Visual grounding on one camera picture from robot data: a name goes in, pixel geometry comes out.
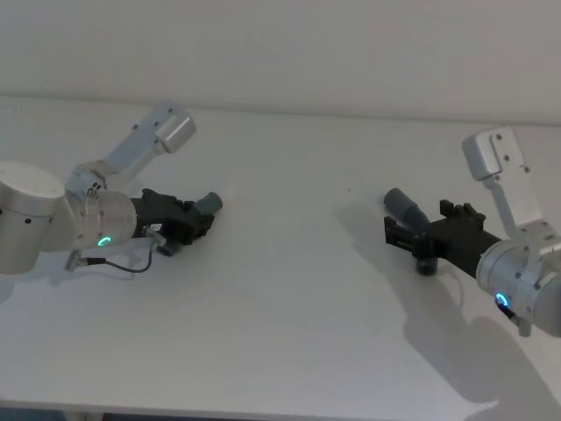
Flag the thin dark wrist cable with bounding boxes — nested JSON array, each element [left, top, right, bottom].
[[498, 301, 532, 338], [64, 225, 170, 275]]

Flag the long grey plastic pipe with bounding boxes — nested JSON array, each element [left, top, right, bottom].
[[382, 187, 440, 277]]

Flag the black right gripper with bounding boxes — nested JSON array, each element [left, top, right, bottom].
[[383, 198, 504, 278]]

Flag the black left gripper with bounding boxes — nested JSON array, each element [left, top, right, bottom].
[[130, 188, 217, 246]]

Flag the short grey plastic pipe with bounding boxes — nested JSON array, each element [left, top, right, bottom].
[[156, 190, 224, 259]]

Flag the thin dark left wrist cable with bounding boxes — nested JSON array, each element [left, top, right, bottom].
[[64, 225, 170, 275]]

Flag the white table cloth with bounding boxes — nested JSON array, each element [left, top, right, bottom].
[[0, 92, 561, 418]]

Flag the thin dark right wrist cable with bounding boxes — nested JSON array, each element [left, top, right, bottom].
[[498, 301, 532, 338]]

